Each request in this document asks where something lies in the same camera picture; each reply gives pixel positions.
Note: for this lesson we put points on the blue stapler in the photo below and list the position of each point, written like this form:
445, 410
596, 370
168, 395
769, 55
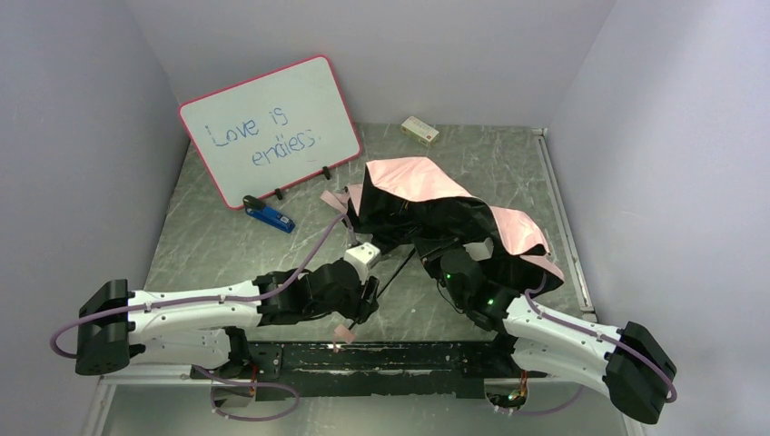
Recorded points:
262, 212

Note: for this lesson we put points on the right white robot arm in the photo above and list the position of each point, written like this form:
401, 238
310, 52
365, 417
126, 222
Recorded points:
626, 364

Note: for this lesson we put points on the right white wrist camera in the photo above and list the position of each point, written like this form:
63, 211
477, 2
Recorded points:
480, 251

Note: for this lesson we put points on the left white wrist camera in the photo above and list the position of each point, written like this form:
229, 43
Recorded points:
363, 257

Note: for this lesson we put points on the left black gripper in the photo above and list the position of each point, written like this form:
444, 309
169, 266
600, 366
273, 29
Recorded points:
370, 293

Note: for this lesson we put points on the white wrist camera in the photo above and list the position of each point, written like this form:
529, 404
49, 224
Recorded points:
480, 251
363, 257

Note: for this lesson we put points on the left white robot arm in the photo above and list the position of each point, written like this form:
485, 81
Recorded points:
207, 327

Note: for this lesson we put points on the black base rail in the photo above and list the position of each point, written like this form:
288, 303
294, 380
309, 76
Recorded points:
318, 369

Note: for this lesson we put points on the small white cardboard box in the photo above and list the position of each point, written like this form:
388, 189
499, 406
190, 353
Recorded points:
419, 131

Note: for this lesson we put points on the pink framed whiteboard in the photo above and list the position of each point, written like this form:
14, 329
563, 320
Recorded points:
273, 131

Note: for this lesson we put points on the pink and black folding umbrella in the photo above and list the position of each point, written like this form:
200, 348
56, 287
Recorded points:
412, 201

